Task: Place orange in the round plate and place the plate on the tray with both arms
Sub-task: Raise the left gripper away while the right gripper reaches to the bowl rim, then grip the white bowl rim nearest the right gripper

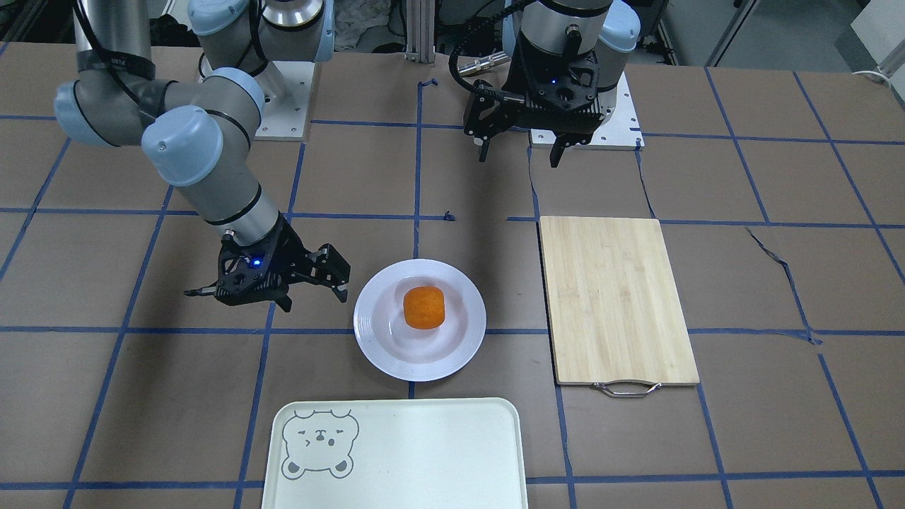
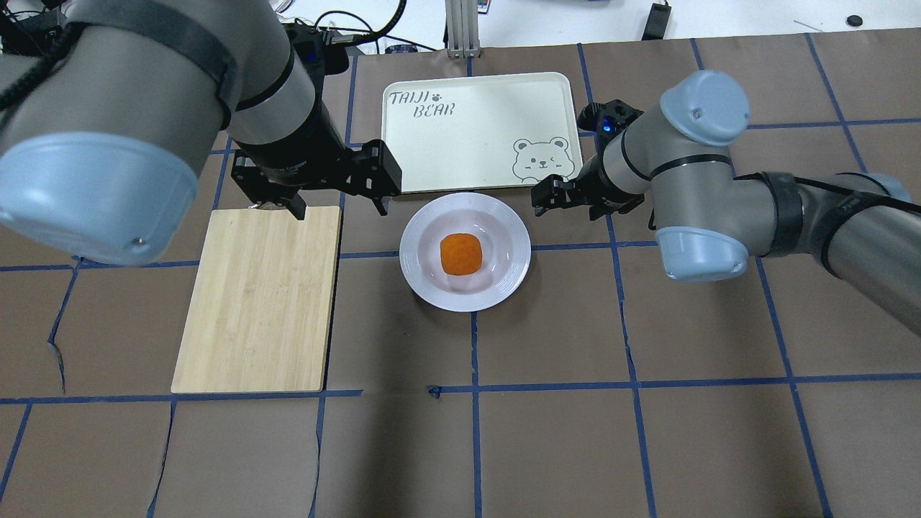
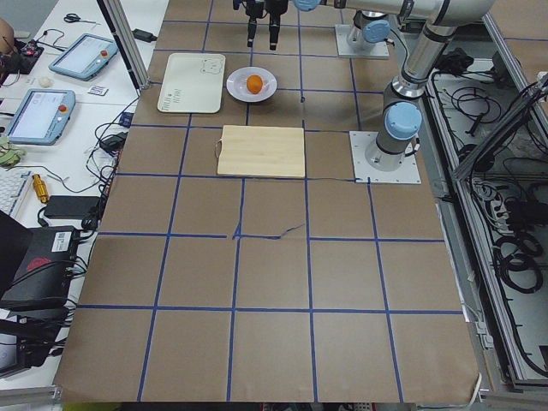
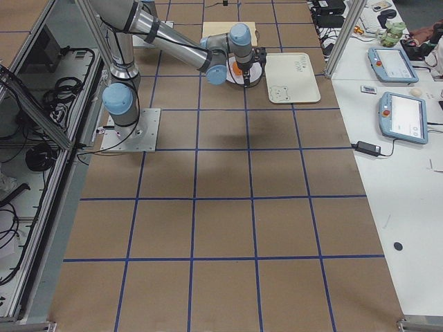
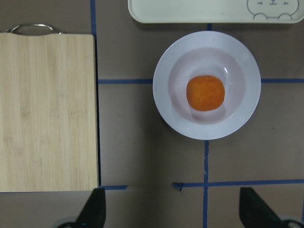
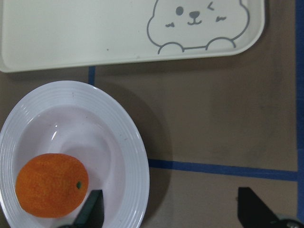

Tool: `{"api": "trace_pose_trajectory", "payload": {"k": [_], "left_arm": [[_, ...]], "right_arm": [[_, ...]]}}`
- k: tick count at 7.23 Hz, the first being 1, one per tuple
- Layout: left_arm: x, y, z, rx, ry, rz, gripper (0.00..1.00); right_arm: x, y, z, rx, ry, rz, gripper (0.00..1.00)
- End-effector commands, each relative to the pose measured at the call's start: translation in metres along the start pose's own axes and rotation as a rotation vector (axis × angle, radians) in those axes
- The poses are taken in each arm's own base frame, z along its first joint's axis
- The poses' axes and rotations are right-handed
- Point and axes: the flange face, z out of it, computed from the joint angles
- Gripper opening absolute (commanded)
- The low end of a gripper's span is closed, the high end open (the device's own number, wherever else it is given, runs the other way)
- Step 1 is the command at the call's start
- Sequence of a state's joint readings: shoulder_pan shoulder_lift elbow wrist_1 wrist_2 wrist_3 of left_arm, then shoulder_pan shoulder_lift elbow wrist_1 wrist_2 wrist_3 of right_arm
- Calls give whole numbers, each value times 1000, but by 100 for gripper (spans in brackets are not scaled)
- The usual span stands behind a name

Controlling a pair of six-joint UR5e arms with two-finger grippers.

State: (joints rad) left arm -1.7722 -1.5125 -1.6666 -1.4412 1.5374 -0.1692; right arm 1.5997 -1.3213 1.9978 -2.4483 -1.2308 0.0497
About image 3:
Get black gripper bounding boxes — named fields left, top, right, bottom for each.
left=232, top=0, right=288, bottom=51

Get orange fruit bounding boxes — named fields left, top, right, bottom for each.
left=246, top=74, right=264, bottom=94

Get white round plate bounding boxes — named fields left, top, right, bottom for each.
left=226, top=66, right=277, bottom=103

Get cream bear tray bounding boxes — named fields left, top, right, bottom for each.
left=157, top=53, right=226, bottom=114

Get black power adapter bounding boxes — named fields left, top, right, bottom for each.
left=132, top=28, right=158, bottom=43

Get wooden cutting board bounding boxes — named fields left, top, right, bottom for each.
left=217, top=125, right=306, bottom=178

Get small printed card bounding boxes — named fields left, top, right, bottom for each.
left=87, top=86, right=109, bottom=96

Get upper blue teach pendant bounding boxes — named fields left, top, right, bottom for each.
left=48, top=33, right=118, bottom=80

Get blue teach pendant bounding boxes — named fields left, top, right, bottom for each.
left=7, top=89, right=75, bottom=146
left=48, top=33, right=118, bottom=80

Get black scissors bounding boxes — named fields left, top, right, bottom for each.
left=63, top=13, right=98, bottom=24

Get lower blue teach pendant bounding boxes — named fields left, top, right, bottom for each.
left=7, top=89, right=75, bottom=146

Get black flat power brick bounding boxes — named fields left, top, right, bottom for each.
left=44, top=195, right=99, bottom=219

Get gold metal cylinder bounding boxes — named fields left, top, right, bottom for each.
left=33, top=174, right=50, bottom=204

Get green plush toy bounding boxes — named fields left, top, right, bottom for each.
left=0, top=135, right=27, bottom=169

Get white keyboard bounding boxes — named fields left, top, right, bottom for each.
left=1, top=168, right=32, bottom=217

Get black computer box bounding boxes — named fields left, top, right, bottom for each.
left=1, top=224, right=80, bottom=311

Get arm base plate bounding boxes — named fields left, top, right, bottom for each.
left=335, top=24, right=390, bottom=59
left=349, top=131, right=421, bottom=185

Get aluminium frame post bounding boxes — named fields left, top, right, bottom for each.
left=97, top=0, right=150, bottom=91

